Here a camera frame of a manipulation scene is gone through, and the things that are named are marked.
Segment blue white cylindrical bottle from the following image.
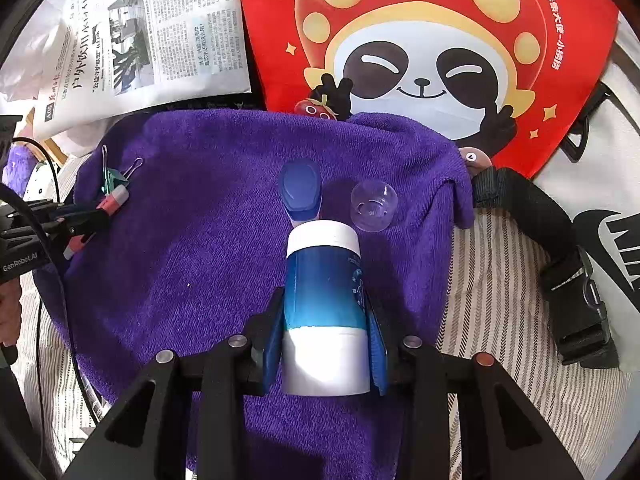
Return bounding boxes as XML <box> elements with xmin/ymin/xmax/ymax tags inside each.
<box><xmin>282</xmin><ymin>220</ymin><xmax>370</xmax><ymax>396</ymax></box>

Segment pink white pen tube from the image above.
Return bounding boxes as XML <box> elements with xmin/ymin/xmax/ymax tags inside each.
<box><xmin>63</xmin><ymin>184</ymin><xmax>129</xmax><ymax>260</ymax></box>

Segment green binder clip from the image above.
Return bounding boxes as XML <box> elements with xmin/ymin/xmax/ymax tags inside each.
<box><xmin>101</xmin><ymin>145</ymin><xmax>144</xmax><ymax>195</ymax></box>

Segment person left hand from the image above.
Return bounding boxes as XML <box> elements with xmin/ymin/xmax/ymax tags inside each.
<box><xmin>0</xmin><ymin>278</ymin><xmax>22</xmax><ymax>347</ymax></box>

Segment purple towel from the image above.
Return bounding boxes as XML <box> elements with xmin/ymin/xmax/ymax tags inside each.
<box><xmin>34</xmin><ymin>110</ymin><xmax>473</xmax><ymax>400</ymax></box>

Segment striped quilt mattress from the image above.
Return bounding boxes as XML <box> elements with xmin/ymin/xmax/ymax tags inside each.
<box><xmin>17</xmin><ymin>212</ymin><xmax>634</xmax><ymax>479</ymax></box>

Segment clear plastic cap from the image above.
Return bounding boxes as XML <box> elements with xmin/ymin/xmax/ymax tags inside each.
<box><xmin>350</xmin><ymin>179</ymin><xmax>398</xmax><ymax>233</ymax></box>

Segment folded newspaper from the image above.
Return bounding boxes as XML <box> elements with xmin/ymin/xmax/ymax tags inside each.
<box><xmin>1</xmin><ymin>0</ymin><xmax>250</xmax><ymax>139</ymax></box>

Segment white Nike waist bag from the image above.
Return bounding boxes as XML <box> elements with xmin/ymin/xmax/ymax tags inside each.
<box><xmin>472</xmin><ymin>18</ymin><xmax>639</xmax><ymax>373</ymax></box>

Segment red panda paper bag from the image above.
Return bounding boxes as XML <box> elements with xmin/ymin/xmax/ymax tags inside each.
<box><xmin>242</xmin><ymin>0</ymin><xmax>618</xmax><ymax>177</ymax></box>

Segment black cable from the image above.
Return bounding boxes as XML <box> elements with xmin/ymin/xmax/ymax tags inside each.
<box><xmin>0</xmin><ymin>136</ymin><xmax>101</xmax><ymax>426</ymax></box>

